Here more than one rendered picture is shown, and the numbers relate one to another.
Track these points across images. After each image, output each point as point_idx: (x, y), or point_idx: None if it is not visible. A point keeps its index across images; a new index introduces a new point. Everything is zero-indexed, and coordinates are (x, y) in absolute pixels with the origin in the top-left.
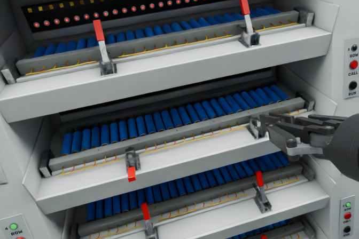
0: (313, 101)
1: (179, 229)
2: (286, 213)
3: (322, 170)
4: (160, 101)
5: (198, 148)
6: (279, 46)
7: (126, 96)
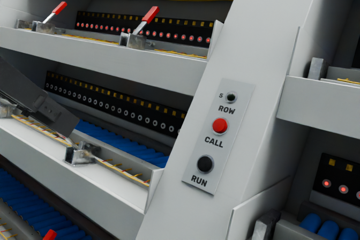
0: None
1: None
2: None
3: None
4: (94, 117)
5: (32, 136)
6: (140, 54)
7: (30, 53)
